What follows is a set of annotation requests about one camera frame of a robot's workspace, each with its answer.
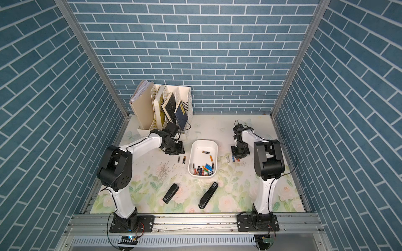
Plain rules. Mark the beige desktop file organizer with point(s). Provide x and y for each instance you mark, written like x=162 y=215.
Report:
x=147 y=100

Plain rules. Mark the aluminium mounting rail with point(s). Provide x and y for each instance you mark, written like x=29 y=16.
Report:
x=199 y=223

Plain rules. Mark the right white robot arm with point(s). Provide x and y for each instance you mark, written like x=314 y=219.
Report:
x=268 y=164

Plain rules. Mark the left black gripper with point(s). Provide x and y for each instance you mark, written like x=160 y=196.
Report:
x=180 y=150

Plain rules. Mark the white plastic storage box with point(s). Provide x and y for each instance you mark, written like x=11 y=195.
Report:
x=199 y=164

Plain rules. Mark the floral table mat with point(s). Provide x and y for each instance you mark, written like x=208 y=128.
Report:
x=155 y=172

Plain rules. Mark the long black stapler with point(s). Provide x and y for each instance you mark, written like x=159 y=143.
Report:
x=208 y=195

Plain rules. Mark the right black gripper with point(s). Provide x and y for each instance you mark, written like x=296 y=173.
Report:
x=236 y=155

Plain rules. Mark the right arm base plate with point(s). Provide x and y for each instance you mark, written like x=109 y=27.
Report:
x=257 y=222

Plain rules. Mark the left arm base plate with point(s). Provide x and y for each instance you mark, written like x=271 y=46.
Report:
x=134 y=224

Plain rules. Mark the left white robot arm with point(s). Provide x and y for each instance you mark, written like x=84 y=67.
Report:
x=116 y=167

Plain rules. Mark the dark blue notebook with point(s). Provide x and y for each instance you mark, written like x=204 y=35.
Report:
x=181 y=116

